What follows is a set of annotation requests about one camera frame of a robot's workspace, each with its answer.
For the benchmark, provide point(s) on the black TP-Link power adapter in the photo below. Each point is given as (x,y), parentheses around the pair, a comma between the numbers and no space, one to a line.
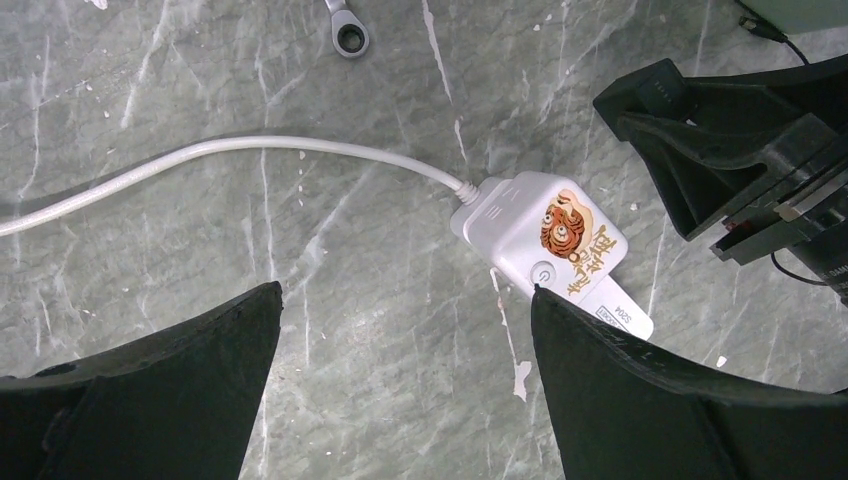
(764,154)

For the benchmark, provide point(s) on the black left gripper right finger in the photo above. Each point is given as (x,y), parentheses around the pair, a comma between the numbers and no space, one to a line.
(623,408)

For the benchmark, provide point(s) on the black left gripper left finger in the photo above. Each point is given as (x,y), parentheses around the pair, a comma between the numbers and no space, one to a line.
(179,403)

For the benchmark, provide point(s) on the white tiger cube socket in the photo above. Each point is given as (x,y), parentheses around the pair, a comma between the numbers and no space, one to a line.
(540,229)

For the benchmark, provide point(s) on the white USB socket strip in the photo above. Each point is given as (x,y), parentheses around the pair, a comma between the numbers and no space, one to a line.
(608,302)

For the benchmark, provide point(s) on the translucent plastic storage box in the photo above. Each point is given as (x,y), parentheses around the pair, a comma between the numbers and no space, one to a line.
(801,16)

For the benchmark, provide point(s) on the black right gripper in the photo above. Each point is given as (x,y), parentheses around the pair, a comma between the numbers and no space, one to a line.
(763,153)

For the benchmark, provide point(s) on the silver ratchet wrench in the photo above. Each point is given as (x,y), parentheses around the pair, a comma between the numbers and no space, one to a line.
(349,36)

